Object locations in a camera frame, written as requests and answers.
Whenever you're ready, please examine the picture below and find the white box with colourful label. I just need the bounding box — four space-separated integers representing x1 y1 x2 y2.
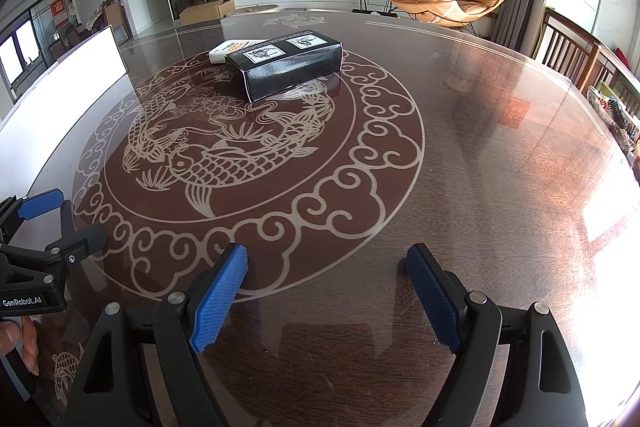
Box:
207 38 266 66

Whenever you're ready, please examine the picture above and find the person's left hand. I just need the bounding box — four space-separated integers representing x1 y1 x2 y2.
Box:
0 314 41 378

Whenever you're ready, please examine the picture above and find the brown cardboard box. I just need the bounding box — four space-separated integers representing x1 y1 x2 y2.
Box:
179 0 236 26

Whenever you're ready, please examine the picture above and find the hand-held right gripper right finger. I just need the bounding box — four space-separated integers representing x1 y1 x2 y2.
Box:
406 243 588 427

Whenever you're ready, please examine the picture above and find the white foam board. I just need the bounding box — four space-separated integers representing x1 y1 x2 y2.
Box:
0 25 128 128

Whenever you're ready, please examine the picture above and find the wooden dining chair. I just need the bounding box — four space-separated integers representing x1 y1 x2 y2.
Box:
102 0 132 40

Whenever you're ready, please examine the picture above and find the black cardboard box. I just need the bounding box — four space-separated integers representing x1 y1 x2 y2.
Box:
224 32 344 102

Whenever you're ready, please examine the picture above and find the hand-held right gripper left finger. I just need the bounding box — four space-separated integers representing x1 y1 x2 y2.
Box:
64 243 249 427

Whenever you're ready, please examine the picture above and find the pile of assorted clutter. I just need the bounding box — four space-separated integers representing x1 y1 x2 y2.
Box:
586 84 640 158

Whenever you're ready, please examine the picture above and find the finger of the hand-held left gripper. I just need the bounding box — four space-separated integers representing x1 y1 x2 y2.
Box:
0 223 109 280
0 188 66 240

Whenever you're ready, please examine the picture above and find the wooden slatted chair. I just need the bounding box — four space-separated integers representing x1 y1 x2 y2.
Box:
530 7 640 98

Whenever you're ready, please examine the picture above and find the round cream coffee table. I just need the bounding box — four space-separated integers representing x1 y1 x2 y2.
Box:
225 3 279 16

